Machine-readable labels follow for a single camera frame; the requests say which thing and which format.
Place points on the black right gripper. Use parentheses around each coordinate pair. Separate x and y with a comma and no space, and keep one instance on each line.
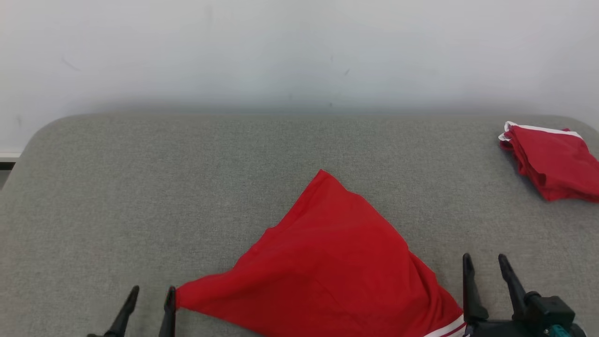
(500,330)

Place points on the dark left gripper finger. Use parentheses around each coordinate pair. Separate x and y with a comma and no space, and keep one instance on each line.
(125,313)
(168,316)

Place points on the red shorts with white stripe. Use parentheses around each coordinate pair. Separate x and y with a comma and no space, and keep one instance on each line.
(557,164)

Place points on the red white basketball jersey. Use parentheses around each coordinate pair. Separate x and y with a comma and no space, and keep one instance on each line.
(327,262)

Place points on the grey fabric sofa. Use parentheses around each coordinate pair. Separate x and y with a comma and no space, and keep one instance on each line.
(164,196)

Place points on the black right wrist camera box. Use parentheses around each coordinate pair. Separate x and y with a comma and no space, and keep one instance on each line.
(552,309)

